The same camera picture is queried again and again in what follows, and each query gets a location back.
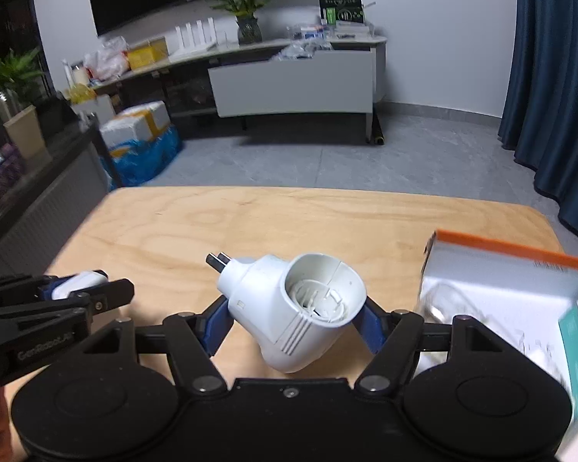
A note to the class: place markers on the blue plastic bag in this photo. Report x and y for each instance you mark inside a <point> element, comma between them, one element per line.
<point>138,162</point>

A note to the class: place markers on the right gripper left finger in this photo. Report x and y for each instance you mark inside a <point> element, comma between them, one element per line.
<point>191,342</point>

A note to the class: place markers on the white yellow floor box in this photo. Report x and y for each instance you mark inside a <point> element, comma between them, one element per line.
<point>140,123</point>

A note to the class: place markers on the white usb charger cube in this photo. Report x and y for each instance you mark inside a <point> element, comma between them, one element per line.
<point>63,287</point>

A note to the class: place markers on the orange white cardboard box lid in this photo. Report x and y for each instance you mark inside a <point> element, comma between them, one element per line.
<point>519,292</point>

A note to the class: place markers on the white tv console cabinet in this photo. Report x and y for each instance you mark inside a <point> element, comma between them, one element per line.
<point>246,82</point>

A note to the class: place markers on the white router with antennas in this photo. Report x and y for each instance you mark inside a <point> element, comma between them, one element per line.
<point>192,39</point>

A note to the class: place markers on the white plastic bag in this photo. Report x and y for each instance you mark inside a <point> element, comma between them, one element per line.
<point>108,62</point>

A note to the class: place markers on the black side cabinet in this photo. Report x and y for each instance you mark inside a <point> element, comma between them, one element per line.
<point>62,186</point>

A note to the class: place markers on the blue curtain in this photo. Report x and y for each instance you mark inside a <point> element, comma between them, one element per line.
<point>540,116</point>

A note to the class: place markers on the purple storage box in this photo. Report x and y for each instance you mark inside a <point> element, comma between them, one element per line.
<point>11,168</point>

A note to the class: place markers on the black green display box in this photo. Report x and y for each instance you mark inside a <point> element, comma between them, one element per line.
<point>333,12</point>

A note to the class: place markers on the white plug-in vaporizer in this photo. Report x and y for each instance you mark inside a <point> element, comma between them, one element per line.
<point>295,310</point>

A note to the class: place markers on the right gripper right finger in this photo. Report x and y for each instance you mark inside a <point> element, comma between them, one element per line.
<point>394,338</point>

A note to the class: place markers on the yellow cardboard box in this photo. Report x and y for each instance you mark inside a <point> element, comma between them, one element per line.
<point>147,53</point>

